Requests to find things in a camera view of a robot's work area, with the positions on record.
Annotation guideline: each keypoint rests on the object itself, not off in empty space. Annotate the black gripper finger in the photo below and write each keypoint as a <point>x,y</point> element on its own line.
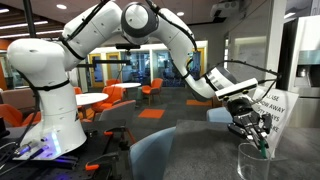
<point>238,130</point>
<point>266,125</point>

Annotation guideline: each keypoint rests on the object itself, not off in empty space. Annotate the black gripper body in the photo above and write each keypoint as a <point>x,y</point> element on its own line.
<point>245,115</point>

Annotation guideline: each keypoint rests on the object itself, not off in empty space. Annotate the green pen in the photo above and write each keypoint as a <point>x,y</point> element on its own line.
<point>263,150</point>

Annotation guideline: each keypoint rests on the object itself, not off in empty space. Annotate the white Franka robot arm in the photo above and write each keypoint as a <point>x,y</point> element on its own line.
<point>50,66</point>

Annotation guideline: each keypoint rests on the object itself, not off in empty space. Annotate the white printed notice sign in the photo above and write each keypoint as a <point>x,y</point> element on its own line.
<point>283,110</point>

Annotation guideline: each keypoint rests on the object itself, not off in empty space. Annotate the blue padded chair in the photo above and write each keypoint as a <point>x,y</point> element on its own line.
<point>150,153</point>
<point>218,115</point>

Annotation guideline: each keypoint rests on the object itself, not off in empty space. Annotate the stainless steel refrigerator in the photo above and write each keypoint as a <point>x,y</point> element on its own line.
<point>306,66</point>

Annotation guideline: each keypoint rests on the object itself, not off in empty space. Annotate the orange lounge chair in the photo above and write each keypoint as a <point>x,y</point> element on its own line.
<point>113,82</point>
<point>13,115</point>
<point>154,87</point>
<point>77,90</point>
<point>110,96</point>

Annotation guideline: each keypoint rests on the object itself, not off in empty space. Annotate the white ceiling projector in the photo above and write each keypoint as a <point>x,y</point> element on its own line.
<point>226,8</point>

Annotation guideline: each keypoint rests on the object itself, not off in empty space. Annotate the round white table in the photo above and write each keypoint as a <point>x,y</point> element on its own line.
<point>126,85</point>
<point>90,98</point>

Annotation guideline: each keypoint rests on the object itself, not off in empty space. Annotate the grey upholstered chair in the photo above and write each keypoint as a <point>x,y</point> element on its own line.
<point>116,111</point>

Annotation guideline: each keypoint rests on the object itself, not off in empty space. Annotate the black perforated mounting board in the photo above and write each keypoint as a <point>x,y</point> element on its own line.
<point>83,146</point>

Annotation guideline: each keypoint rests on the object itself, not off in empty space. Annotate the beige upholstered chair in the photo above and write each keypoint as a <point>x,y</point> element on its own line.
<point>16,98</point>

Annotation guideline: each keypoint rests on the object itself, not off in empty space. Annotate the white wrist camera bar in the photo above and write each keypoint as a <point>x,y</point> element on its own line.
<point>236,89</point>

